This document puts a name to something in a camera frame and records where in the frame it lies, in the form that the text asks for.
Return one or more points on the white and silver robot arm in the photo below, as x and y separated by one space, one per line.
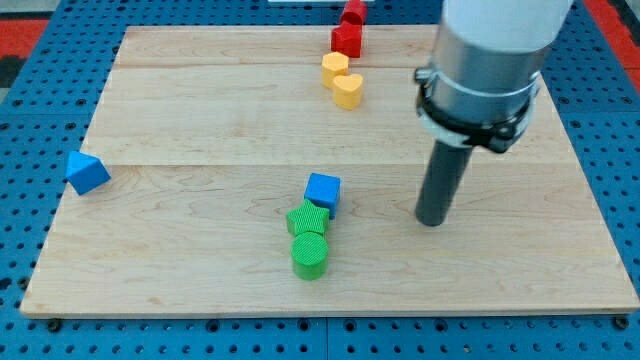
488 55

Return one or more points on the blue cube block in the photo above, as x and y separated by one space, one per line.
324 191

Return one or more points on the green star block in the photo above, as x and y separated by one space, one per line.
308 217

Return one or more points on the light wooden board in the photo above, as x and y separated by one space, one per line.
210 135

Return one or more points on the green cylinder block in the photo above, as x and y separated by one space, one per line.
309 253

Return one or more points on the yellow heart block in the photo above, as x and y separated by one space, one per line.
347 91

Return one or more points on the yellow hexagon block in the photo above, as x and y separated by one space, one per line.
332 65

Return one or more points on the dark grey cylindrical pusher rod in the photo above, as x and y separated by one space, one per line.
444 173

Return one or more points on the red pentagon block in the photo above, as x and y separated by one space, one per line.
346 39

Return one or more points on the red arch block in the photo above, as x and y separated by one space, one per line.
354 12

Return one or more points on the blue triangular prism block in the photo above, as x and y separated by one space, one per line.
85 172

